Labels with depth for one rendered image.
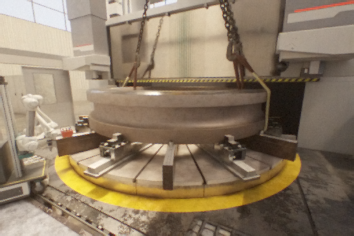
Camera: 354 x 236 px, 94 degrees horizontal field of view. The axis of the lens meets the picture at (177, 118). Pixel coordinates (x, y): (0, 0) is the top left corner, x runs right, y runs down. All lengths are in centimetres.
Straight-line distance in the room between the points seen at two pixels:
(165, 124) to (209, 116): 82
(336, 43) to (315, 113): 241
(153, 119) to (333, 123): 456
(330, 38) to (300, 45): 38
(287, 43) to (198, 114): 191
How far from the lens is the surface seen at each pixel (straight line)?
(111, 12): 830
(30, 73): 691
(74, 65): 663
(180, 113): 298
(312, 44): 363
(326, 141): 590
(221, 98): 302
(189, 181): 270
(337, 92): 572
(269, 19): 567
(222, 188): 298
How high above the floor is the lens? 176
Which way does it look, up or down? 12 degrees down
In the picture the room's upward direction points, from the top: straight up
